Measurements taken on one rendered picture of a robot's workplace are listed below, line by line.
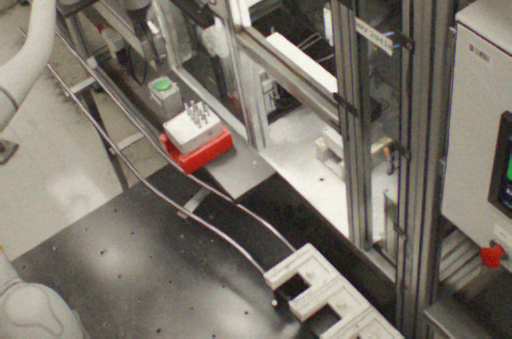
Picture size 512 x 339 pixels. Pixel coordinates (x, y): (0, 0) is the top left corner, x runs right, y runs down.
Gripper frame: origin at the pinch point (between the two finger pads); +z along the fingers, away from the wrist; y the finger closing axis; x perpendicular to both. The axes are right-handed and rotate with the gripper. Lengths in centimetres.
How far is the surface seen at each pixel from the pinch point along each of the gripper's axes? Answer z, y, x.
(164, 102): 12.2, -4.3, 2.6
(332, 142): 12, -47, -22
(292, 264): 25, -61, 4
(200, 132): 11.8, -20.7, 1.2
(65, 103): 115, 128, 6
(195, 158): 17.8, -22.4, 5.2
